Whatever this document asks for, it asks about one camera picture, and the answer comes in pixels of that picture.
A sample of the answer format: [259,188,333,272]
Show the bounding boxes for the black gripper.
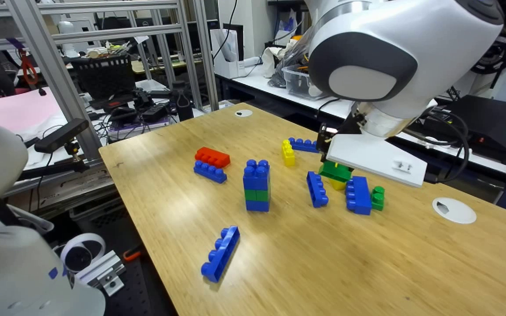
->
[314,123,335,165]

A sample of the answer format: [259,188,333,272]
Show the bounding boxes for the tall blue stack block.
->
[242,158,272,193]

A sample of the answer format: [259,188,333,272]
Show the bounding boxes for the green stack block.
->
[243,188,272,203]

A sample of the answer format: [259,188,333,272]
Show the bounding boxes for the low blue stack block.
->
[243,198,272,214]

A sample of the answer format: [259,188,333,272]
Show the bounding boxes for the small blue block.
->
[287,135,323,154]

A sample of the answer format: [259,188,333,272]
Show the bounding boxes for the small yellow block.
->
[279,138,296,168]

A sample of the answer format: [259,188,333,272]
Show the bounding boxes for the blue long block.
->
[305,170,330,209]
[191,159,228,184]
[198,224,242,284]

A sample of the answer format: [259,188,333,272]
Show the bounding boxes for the wide blue block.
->
[344,174,373,216]

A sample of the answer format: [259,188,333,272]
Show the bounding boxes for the small green block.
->
[368,184,386,212]

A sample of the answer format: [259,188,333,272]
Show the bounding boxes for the red long block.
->
[193,145,231,168]

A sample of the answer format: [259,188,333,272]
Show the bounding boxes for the clear plastic bin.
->
[280,65,324,98]

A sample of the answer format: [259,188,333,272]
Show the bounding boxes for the black equipment case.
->
[439,95,506,166]

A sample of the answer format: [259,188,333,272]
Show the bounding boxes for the black mesh basket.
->
[66,51,136,102]

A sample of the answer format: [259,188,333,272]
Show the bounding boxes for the pink sheet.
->
[0,86,70,154]

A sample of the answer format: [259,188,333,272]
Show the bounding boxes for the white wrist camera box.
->
[323,131,428,188]

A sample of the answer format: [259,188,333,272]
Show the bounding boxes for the white round bracket device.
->
[57,231,126,298]

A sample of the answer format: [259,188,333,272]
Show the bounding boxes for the black camera on stand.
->
[0,117,92,182]

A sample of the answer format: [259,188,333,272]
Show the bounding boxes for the aluminium profile frame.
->
[0,0,219,163]

